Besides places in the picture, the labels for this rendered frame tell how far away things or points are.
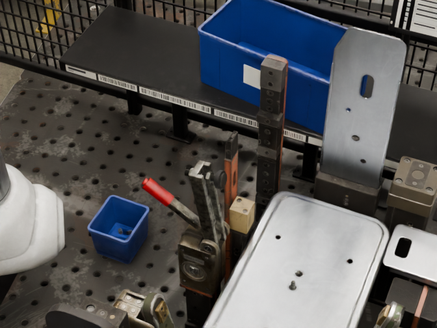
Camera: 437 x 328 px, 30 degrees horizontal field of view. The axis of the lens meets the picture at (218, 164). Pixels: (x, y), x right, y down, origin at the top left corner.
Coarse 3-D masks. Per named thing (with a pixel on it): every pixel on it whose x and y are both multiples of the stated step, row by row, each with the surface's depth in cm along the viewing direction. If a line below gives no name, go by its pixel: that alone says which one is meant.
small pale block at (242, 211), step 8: (240, 200) 140; (248, 200) 139; (232, 208) 138; (240, 208) 138; (248, 208) 138; (232, 216) 139; (240, 216) 138; (248, 216) 138; (232, 224) 140; (240, 224) 139; (248, 224) 140; (232, 232) 143; (240, 232) 141; (248, 232) 141; (232, 240) 144; (240, 240) 143; (232, 248) 146; (240, 248) 145; (232, 256) 148; (232, 264) 149
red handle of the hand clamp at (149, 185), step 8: (144, 184) 131; (152, 184) 131; (152, 192) 131; (160, 192) 131; (168, 192) 132; (160, 200) 132; (168, 200) 132; (176, 200) 133; (176, 208) 132; (184, 208) 133; (184, 216) 132; (192, 216) 133; (192, 224) 133; (200, 232) 134; (216, 232) 134
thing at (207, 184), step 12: (192, 168) 125; (204, 168) 125; (192, 180) 124; (204, 180) 123; (216, 180) 122; (204, 192) 124; (216, 192) 128; (204, 204) 126; (216, 204) 130; (204, 216) 128; (216, 216) 132; (204, 228) 131; (216, 228) 134; (216, 240) 132
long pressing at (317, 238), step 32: (288, 192) 149; (288, 224) 144; (320, 224) 144; (352, 224) 144; (384, 224) 144; (256, 256) 139; (288, 256) 139; (320, 256) 139; (352, 256) 139; (224, 288) 134; (256, 288) 134; (288, 288) 134; (320, 288) 134; (352, 288) 134; (224, 320) 130; (256, 320) 130; (288, 320) 130; (320, 320) 130; (352, 320) 130
